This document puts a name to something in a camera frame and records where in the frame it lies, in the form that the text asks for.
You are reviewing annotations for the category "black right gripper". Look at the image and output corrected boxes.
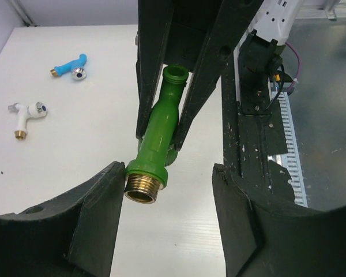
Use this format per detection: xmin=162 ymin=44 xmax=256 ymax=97
xmin=136 ymin=1 xmax=263 ymax=151

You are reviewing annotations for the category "white plastic faucet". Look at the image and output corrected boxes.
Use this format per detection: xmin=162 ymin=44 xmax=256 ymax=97
xmin=7 ymin=102 xmax=47 ymax=140

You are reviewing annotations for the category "aluminium frame post left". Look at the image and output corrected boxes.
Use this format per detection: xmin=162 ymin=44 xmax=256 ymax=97
xmin=7 ymin=0 xmax=39 ymax=27

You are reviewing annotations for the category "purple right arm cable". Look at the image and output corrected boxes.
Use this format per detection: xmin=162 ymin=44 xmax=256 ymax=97
xmin=285 ymin=40 xmax=304 ymax=95

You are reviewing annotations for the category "blue plastic faucet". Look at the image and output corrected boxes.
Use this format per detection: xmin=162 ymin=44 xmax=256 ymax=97
xmin=50 ymin=54 xmax=87 ymax=81

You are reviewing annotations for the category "white slotted cable duct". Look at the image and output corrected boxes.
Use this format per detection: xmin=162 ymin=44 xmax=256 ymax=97
xmin=269 ymin=92 xmax=308 ymax=208

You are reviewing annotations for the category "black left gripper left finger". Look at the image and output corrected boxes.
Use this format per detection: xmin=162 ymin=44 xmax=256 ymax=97
xmin=0 ymin=162 xmax=125 ymax=276

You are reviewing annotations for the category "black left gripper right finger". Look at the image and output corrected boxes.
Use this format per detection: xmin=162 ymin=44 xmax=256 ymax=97
xmin=212 ymin=164 xmax=346 ymax=276

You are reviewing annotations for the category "green plastic faucet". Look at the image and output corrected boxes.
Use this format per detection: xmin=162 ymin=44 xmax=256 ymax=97
xmin=125 ymin=65 xmax=189 ymax=204

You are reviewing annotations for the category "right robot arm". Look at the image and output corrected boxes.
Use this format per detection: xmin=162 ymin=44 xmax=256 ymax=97
xmin=136 ymin=1 xmax=302 ymax=150

